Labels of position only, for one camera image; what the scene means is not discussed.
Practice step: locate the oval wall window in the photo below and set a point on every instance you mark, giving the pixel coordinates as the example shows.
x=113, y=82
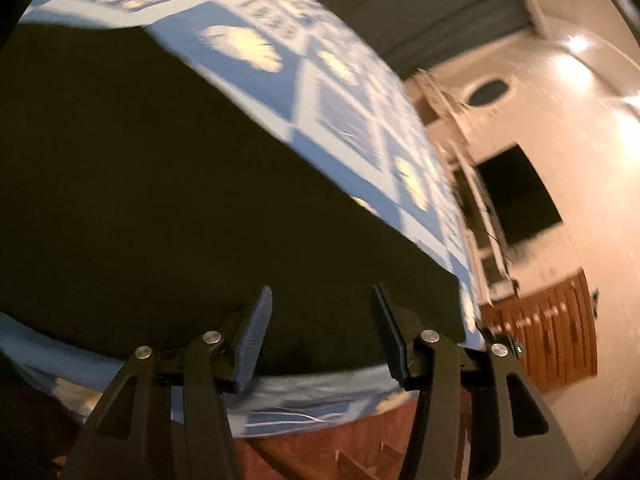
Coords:
x=487, y=91

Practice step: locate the black pants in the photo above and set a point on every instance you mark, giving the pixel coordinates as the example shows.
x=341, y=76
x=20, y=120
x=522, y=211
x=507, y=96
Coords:
x=175, y=210

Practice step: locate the blue printed bedsheet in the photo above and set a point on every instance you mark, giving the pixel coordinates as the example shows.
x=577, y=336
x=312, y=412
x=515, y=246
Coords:
x=345, y=110

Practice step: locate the wooden bed frame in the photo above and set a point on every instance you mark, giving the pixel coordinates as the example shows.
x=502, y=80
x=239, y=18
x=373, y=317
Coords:
x=320, y=450

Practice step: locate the white wall shelf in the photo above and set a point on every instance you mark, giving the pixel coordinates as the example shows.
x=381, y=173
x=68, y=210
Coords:
x=480, y=200

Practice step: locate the dark grey curtain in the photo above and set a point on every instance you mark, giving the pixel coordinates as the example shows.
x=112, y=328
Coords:
x=400, y=5

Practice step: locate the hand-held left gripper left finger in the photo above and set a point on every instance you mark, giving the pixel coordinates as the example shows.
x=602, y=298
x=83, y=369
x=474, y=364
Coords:
x=255, y=340

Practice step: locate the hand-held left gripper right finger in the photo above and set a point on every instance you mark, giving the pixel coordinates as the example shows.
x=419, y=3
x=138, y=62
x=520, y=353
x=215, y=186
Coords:
x=390, y=335

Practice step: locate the black wall television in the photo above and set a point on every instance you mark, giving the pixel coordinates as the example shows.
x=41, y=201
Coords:
x=520, y=195

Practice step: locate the wooden cabinet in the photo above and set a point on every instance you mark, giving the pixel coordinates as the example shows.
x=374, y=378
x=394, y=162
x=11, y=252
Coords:
x=550, y=330

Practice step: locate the ceiling light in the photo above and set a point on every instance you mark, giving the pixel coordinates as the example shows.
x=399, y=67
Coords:
x=577, y=42

